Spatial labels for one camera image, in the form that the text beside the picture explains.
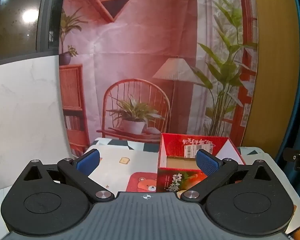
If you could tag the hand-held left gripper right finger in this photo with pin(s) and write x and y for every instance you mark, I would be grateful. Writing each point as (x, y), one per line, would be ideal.
(207, 163)

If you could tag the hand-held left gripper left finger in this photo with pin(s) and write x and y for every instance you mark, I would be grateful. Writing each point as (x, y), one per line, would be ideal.
(88, 163)

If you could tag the red strawberry print box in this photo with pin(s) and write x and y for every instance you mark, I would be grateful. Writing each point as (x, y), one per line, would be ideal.
(172, 145)

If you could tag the printed tablecloth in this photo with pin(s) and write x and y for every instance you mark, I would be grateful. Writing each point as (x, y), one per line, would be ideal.
(120, 170)

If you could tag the yellow wooden panel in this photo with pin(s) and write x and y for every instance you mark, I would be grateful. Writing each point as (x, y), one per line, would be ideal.
(272, 80)

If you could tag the printed backdrop cloth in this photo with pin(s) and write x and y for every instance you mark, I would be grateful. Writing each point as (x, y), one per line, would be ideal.
(140, 42)

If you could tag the dark window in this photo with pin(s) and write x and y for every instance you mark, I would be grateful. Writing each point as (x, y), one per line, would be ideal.
(15, 17)

